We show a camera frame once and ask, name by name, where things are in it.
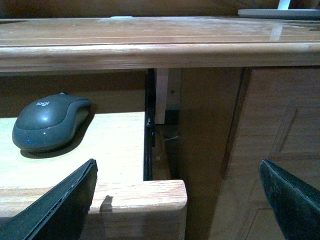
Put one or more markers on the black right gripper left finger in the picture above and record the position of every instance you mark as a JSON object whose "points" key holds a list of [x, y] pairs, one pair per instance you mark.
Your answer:
{"points": [[59, 214]]}

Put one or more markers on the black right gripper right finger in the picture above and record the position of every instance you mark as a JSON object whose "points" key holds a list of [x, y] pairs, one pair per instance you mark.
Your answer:
{"points": [[295, 203]]}

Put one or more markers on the grey Logitech wireless mouse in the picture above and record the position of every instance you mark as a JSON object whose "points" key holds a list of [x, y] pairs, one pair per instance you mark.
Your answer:
{"points": [[50, 123]]}

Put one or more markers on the wooden pull-out keyboard tray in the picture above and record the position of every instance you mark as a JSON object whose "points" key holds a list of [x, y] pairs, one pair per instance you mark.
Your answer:
{"points": [[124, 206]]}

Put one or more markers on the wooden cabinet door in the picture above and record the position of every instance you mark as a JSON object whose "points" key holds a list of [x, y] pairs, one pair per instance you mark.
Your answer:
{"points": [[277, 117]]}

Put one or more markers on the white round desk grommet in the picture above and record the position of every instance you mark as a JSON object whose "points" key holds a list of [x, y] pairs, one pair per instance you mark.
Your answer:
{"points": [[120, 17]]}

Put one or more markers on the black drawer slide rail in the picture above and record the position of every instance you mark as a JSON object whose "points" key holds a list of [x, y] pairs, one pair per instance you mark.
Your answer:
{"points": [[149, 123]]}

